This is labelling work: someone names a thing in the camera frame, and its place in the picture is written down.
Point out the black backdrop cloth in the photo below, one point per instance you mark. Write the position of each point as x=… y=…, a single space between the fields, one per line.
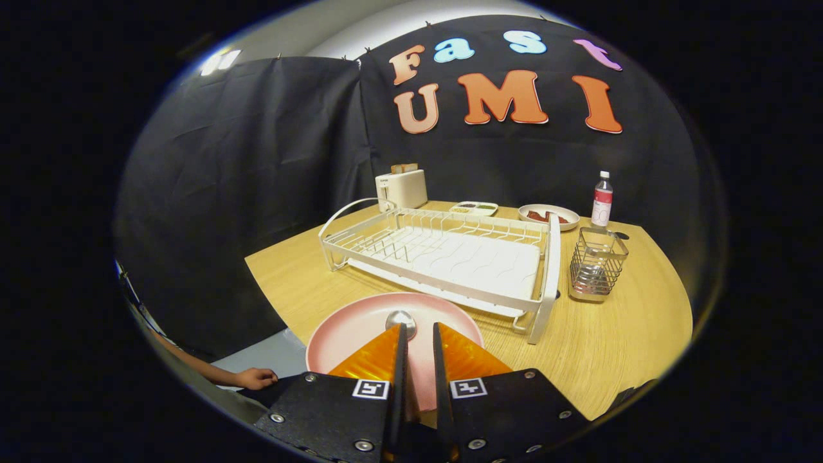
x=257 y=161

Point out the clear bottle with red label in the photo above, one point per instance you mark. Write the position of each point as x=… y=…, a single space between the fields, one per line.
x=602 y=206

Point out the pink plate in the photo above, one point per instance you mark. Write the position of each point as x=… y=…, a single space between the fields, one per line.
x=353 y=334

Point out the white divided dish with beans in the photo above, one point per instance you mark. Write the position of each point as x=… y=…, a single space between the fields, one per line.
x=483 y=209

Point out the brown toast slice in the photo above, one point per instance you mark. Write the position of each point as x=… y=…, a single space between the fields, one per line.
x=404 y=168

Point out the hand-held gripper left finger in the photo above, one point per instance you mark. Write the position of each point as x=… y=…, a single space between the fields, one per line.
x=398 y=379

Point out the white toaster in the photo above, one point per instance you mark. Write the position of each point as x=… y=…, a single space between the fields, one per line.
x=405 y=190

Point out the white drain tray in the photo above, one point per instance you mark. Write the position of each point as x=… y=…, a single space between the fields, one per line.
x=476 y=263

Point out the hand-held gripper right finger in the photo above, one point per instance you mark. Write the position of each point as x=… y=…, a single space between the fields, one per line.
x=440 y=379

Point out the red meat piece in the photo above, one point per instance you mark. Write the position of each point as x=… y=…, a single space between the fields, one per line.
x=559 y=219
x=537 y=217

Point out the small ceiling light panel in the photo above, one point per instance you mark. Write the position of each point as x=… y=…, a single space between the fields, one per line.
x=220 y=62

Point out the white plate with meat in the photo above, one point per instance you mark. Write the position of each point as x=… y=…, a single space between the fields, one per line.
x=546 y=227

